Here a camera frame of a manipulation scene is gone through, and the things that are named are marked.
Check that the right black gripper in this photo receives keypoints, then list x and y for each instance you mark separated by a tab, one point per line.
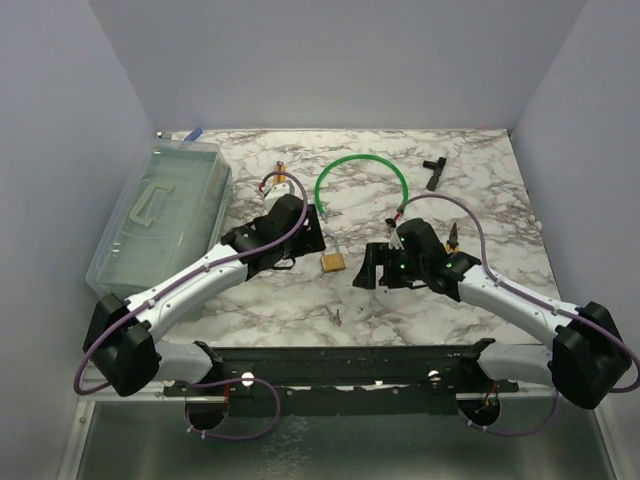
380	253

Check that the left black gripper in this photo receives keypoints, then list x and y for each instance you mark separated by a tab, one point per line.
310	241

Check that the green cable lock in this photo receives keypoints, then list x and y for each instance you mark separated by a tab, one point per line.
350	158

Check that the brass padlock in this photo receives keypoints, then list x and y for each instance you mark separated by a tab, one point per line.
332	260

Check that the spare silver keys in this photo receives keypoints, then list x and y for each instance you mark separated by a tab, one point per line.
334	317

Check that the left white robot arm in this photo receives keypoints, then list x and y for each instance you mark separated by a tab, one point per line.
125	337

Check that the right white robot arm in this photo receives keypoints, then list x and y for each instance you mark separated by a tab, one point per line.
578	350

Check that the yellow utility knife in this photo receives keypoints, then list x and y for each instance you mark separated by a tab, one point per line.
280	168

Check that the black T-shaped tool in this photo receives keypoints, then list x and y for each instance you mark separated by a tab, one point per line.
437	168

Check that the clear plastic storage box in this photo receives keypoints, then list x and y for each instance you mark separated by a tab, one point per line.
168	215

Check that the blue pen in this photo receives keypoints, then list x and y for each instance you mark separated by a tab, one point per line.
193	135

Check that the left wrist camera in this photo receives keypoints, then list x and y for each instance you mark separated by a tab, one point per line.
277	191

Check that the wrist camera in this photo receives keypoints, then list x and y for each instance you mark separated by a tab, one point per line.
392	224
277	191

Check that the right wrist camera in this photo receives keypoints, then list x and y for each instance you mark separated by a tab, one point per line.
392	224

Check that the yellow handled pliers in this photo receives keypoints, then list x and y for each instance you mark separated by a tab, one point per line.
452	242

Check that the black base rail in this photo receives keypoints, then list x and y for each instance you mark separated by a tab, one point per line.
343	381

